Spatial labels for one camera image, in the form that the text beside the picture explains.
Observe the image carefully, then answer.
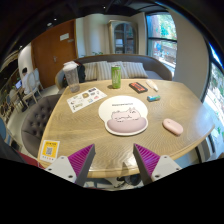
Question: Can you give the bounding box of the small teal white eraser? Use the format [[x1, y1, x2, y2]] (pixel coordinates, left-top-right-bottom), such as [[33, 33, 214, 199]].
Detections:
[[147, 95, 160, 102]]

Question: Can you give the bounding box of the white sticker sheet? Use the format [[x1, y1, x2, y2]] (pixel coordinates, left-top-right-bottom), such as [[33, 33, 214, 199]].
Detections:
[[67, 87, 106, 113]]

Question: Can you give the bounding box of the grey tufted chair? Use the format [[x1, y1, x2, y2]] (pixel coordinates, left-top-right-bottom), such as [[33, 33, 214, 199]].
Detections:
[[21, 94, 61, 158]]

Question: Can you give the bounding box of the glass door cabinet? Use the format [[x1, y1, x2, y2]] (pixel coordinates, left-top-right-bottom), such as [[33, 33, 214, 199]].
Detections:
[[108, 20, 138, 54]]

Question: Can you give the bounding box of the striped cushion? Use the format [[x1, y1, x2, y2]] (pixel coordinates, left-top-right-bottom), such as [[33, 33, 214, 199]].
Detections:
[[123, 62, 148, 78], [84, 62, 97, 81], [96, 61, 129, 80]]

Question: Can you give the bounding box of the green drink can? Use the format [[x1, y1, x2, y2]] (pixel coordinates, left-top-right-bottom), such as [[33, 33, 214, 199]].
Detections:
[[111, 65, 121, 89]]

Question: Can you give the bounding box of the grey curved sofa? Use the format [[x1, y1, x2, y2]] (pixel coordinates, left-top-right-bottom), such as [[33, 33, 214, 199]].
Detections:
[[54, 53, 174, 90]]

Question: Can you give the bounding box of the white chair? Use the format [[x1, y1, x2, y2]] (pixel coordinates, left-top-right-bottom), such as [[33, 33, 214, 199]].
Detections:
[[23, 73, 41, 104]]

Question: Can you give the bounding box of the clear plastic tumbler with lid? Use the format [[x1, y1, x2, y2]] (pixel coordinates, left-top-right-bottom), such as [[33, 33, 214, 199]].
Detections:
[[63, 61, 80, 92]]

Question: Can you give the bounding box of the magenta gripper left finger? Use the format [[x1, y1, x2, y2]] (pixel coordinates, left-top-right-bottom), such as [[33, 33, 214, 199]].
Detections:
[[44, 143, 96, 187]]

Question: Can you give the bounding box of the cream white tube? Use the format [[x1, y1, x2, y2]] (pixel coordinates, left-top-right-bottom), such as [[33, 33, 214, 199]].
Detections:
[[146, 80, 158, 92]]

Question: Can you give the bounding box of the brown wooden door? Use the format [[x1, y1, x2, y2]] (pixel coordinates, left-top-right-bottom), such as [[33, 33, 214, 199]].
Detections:
[[31, 20, 77, 88]]

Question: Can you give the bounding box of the black bag on sofa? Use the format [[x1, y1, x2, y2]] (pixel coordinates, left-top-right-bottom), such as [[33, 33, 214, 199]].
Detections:
[[77, 65, 86, 83]]

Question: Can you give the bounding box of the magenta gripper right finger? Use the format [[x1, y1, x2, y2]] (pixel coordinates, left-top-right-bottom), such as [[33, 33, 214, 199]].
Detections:
[[132, 143, 183, 186]]

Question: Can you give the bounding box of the pink computer mouse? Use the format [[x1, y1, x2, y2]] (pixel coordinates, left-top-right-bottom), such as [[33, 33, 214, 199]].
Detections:
[[162, 118, 183, 135]]

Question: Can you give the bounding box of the white cat mouse pad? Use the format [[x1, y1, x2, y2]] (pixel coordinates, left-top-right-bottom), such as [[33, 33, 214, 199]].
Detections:
[[98, 95, 148, 136]]

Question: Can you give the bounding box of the striped cushion left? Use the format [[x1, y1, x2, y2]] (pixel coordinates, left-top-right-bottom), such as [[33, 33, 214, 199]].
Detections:
[[84, 62, 97, 81]]

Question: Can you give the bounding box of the striped cushion right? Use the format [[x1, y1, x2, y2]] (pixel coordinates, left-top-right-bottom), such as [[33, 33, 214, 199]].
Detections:
[[123, 62, 148, 78]]

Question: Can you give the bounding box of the yellow QR code sticker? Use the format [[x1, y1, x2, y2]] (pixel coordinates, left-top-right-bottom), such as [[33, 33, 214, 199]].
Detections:
[[40, 140, 60, 163]]

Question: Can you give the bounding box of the black red card box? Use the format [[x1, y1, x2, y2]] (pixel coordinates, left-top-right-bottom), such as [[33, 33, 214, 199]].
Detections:
[[129, 82, 148, 93]]

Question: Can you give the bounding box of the seated person in white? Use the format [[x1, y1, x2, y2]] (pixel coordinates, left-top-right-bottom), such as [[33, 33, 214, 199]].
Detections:
[[22, 67, 30, 95]]

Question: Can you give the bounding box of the striped cushion middle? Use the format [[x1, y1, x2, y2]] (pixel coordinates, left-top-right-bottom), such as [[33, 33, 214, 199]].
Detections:
[[96, 61, 129, 80]]

